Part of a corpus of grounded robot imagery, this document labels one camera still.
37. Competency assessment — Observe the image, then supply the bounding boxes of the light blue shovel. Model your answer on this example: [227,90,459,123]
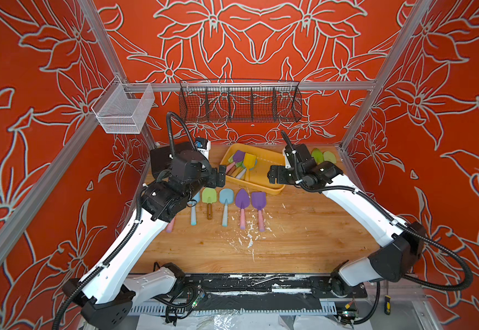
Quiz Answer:
[189,192,200,226]
[219,188,235,227]

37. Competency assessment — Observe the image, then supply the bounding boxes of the purple pointed shovel pink handle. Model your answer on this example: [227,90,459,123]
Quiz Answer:
[235,188,251,230]

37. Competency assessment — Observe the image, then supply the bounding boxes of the pale green shovel wooden handle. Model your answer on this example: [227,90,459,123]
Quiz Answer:
[323,151,337,164]

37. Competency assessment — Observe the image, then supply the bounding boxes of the purple scoop shovel pink handle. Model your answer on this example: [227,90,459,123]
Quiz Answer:
[166,217,176,233]

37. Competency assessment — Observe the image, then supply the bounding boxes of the purple square shovel pink handle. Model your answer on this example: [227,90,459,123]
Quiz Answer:
[227,150,245,173]

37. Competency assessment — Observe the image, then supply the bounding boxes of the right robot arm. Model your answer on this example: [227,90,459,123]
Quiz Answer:
[267,133,473,297]

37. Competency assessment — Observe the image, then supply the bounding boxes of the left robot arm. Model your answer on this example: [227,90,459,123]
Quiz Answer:
[52,112,226,329]

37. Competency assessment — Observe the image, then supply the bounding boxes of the yellow plastic storage box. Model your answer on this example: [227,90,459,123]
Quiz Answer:
[219,143,285,195]

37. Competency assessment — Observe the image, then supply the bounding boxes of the black plastic tool case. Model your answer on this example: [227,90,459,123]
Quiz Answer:
[150,142,192,178]

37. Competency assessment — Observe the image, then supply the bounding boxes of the black wire wall basket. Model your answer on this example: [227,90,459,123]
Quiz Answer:
[179,78,303,124]

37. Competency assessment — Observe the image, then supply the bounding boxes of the white mesh wall basket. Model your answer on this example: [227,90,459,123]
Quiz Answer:
[92,75,156,134]

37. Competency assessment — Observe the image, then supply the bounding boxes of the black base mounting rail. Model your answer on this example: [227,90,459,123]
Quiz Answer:
[147,273,368,300]

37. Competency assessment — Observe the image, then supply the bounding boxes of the white cable duct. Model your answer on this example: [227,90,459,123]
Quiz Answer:
[128,301,337,317]

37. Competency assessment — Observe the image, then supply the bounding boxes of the yellow handled screwdriver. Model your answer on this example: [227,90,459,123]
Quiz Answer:
[384,295,392,316]

